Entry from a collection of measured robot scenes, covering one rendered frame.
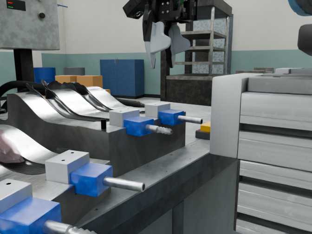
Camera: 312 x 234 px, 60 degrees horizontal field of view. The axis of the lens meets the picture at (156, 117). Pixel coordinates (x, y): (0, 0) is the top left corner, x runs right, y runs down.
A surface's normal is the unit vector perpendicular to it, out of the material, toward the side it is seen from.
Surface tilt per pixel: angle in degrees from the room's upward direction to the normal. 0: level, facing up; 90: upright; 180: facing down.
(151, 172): 0
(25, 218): 0
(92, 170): 0
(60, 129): 90
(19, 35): 90
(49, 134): 90
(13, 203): 90
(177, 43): 102
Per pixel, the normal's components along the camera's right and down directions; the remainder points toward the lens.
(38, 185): 0.00, -0.98
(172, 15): -0.61, 0.16
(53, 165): -0.35, 0.18
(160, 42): -0.59, -0.07
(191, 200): 0.79, 0.12
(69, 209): 0.94, 0.07
